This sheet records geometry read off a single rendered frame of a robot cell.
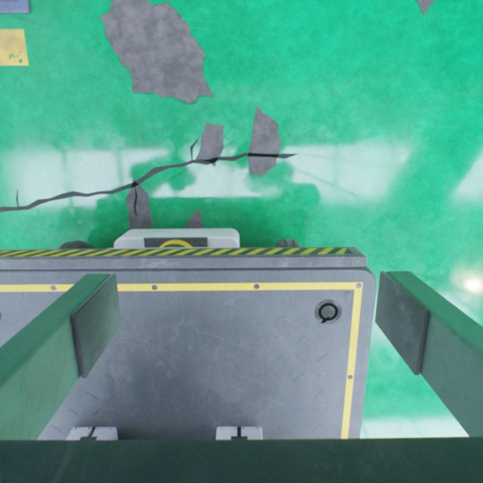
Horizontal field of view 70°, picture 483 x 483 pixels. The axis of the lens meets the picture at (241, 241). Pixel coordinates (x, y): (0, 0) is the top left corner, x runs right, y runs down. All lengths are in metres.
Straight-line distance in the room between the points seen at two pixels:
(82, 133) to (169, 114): 0.21
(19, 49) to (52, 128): 0.17
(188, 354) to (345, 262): 0.30
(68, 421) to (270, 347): 0.39
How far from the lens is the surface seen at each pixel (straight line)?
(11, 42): 0.98
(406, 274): 0.17
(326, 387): 0.66
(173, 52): 0.86
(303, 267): 0.54
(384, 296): 0.17
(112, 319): 0.17
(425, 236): 0.97
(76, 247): 0.83
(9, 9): 0.99
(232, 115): 0.83
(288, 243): 0.75
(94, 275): 0.17
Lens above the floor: 0.82
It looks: 74 degrees down
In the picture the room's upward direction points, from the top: 180 degrees counter-clockwise
